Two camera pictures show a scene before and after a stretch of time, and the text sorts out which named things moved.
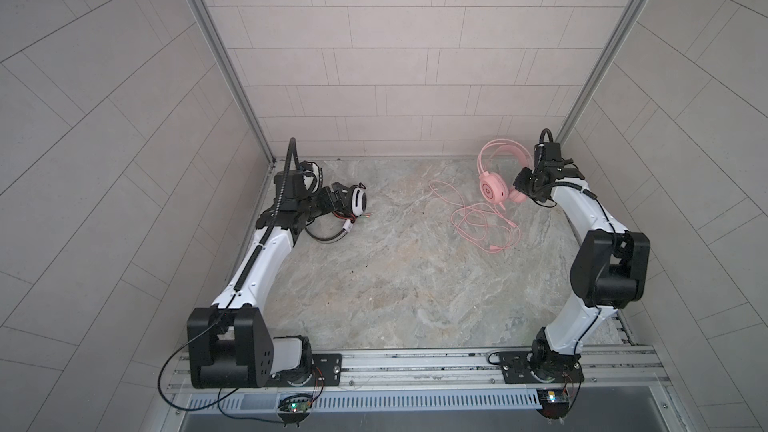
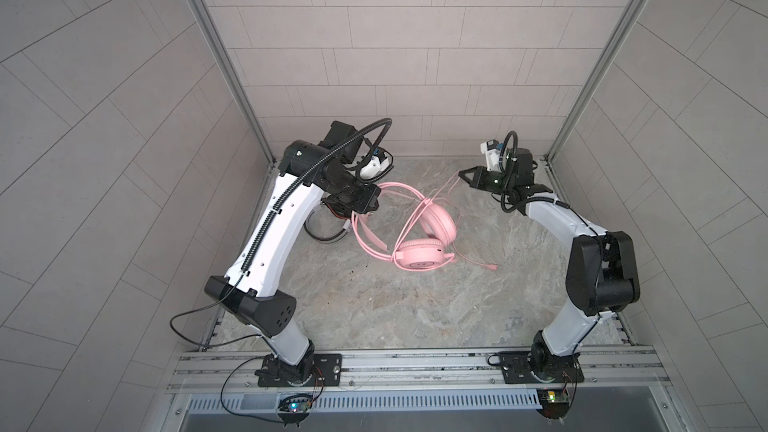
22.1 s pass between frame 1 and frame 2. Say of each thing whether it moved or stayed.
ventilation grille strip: stayed
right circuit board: stayed
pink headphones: moved
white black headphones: stayed
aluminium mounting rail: stayed
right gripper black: moved
